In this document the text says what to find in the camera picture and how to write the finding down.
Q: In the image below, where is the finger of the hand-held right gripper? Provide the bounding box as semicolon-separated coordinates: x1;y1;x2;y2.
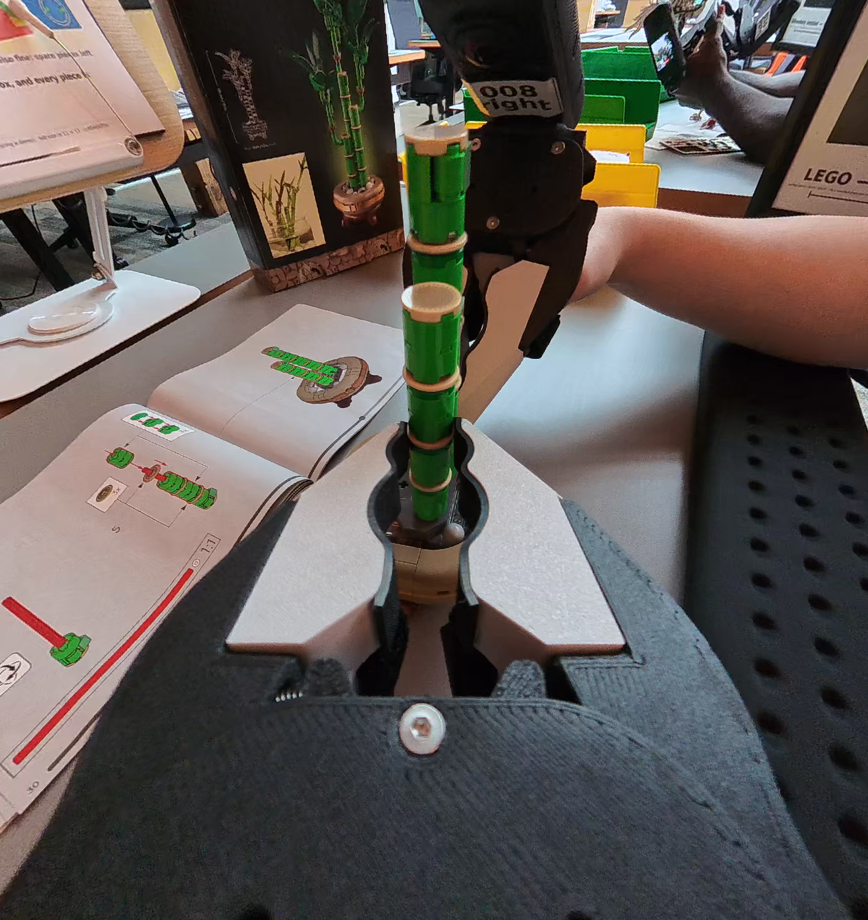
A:
457;248;553;423

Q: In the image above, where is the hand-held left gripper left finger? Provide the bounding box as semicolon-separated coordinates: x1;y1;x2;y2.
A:
226;423;410;675

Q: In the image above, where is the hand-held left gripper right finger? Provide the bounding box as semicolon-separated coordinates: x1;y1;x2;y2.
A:
445;420;628;675

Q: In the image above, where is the toy brick bamboo model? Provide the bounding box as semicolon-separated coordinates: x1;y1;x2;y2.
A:
387;124;489;605

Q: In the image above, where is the building instruction booklet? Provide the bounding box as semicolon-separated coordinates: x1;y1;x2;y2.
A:
0;303;406;845

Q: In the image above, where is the person's right forearm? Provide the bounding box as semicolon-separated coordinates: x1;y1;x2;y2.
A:
571;207;868;369

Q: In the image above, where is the grey desk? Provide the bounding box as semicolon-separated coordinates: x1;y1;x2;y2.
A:
0;205;862;920

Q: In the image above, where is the yellow plastic bin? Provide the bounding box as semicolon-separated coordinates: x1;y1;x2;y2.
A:
574;124;661;209

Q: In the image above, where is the green plastic bin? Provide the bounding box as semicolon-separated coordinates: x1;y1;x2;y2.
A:
463;46;683;127

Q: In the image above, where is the background work table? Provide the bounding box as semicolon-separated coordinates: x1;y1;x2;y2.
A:
650;97;773;200

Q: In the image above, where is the black bamboo set box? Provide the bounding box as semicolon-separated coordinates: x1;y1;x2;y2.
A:
168;0;406;292

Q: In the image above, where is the black framed marker sign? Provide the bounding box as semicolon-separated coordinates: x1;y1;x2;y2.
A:
746;0;868;217

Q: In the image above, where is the white document stand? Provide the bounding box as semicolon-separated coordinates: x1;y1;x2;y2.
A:
0;0;201;405

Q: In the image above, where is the black office chair base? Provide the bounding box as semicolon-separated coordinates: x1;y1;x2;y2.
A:
103;172;198;249

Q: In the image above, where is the printed instruction sheet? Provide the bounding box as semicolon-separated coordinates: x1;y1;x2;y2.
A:
0;0;165;173

